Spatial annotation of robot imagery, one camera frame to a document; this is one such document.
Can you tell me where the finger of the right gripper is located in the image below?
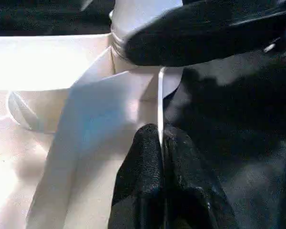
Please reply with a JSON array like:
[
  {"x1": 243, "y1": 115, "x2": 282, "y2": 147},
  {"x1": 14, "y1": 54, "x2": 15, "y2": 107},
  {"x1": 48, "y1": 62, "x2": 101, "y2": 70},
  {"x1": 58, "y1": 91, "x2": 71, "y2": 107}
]
[{"x1": 123, "y1": 0, "x2": 266, "y2": 68}]

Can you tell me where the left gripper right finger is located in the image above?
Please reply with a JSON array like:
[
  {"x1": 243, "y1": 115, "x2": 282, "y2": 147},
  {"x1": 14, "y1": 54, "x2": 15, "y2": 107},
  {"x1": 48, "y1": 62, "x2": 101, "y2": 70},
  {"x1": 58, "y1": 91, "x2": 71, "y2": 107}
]
[{"x1": 163, "y1": 125, "x2": 232, "y2": 229}]

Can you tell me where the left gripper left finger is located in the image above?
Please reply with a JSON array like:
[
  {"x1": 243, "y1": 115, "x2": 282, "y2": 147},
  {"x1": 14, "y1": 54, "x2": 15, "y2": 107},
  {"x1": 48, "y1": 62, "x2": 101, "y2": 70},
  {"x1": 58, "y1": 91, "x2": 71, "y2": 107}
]
[{"x1": 110, "y1": 123, "x2": 164, "y2": 229}]

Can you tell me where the white plastic table leg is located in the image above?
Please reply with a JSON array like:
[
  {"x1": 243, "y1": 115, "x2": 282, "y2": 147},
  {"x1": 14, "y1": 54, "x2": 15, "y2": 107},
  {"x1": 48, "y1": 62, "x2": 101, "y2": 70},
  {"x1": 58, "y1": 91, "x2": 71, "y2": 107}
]
[{"x1": 109, "y1": 0, "x2": 184, "y2": 62}]

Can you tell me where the white plastic table top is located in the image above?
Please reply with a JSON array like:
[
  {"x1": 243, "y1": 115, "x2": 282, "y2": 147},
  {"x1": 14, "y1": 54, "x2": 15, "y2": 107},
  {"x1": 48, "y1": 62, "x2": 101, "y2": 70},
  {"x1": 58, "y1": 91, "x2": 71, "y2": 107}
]
[{"x1": 0, "y1": 33, "x2": 185, "y2": 229}]

